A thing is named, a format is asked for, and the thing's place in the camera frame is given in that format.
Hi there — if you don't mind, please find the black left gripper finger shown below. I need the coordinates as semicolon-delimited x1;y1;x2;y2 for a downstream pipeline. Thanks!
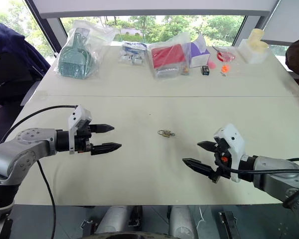
89;123;115;134
90;142;122;156

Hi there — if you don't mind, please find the red pouch in plastic bag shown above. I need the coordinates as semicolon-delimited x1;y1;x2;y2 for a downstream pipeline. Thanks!
147;33;191;80

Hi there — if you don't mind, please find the black chair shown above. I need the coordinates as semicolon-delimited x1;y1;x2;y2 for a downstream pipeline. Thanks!
0;74;40;160

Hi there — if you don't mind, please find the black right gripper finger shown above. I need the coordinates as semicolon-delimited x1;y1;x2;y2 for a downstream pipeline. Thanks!
197;140;219;153
182;158;219;180

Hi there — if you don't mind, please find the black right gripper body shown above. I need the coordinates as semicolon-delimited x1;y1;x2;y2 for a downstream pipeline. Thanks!
209;137;232;184

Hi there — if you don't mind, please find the dark blue jacket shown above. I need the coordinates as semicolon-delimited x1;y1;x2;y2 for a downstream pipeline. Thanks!
0;22;52;105

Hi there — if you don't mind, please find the plastic bag of small boxes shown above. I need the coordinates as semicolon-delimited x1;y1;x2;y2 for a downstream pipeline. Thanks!
118;40;148;66

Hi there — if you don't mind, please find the green dustpan in plastic bag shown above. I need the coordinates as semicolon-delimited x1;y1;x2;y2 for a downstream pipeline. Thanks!
54;20;117;81

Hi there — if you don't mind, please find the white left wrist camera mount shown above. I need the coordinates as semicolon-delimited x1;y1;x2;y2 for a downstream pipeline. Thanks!
68;105;93;155

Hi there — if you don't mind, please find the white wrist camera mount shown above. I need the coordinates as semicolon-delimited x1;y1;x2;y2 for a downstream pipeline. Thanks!
213;123;246;184
68;105;93;155

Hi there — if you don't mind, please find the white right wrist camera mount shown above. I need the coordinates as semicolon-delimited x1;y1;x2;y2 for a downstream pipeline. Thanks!
213;123;246;184

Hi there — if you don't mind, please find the purple and white carton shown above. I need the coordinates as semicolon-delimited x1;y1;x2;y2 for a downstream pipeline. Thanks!
188;34;211;69

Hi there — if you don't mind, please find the silver robot leg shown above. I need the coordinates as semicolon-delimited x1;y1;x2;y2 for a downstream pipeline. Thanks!
94;205;143;236
167;205;198;239

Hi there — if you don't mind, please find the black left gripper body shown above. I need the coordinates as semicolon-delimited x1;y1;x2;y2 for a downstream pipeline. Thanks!
74;119;93;154

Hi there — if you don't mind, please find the brown plush toy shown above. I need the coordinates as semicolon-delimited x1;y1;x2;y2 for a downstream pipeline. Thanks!
285;36;299;98

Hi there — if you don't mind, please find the small orange object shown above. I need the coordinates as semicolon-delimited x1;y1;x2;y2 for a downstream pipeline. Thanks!
219;64;232;76

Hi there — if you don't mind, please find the black bracket under table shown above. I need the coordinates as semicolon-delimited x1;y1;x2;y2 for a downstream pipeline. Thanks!
218;211;238;239

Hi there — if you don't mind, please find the white block with cream tubes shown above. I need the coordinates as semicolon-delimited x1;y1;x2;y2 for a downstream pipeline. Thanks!
237;28;269;65

